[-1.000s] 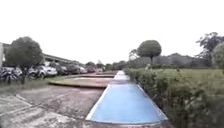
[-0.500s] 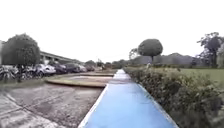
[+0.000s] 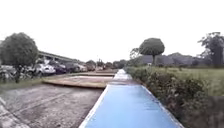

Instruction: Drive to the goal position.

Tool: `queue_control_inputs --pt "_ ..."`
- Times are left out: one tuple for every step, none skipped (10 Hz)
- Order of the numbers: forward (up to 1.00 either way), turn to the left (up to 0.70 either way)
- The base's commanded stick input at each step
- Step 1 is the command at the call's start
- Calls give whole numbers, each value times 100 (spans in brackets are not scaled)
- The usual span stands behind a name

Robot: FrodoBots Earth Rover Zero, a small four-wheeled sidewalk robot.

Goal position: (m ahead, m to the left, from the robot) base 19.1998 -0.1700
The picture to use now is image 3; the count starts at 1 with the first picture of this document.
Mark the mushroom-shaped tree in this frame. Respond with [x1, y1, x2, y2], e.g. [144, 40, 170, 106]
[138, 37, 166, 67]

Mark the blue painted path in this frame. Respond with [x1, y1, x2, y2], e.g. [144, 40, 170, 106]
[78, 68, 185, 128]

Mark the long low building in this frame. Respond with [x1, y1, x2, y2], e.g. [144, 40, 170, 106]
[37, 50, 88, 65]

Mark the row of parked cars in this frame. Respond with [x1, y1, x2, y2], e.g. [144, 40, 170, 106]
[0, 59, 105, 82]

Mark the distant treeline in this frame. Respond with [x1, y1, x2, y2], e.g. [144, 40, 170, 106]
[127, 51, 205, 67]

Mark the green hedge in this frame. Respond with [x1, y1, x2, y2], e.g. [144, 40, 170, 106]
[125, 65, 224, 128]

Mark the grey concrete lot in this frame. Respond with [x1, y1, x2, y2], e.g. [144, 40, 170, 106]
[0, 69, 118, 128]

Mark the round-crowned tree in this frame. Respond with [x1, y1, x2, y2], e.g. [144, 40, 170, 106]
[0, 31, 40, 84]

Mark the grass verge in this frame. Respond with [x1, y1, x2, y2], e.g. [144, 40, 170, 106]
[0, 77, 46, 92]

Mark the tall leafy tree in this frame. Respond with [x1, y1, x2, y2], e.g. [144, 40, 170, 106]
[197, 31, 224, 68]

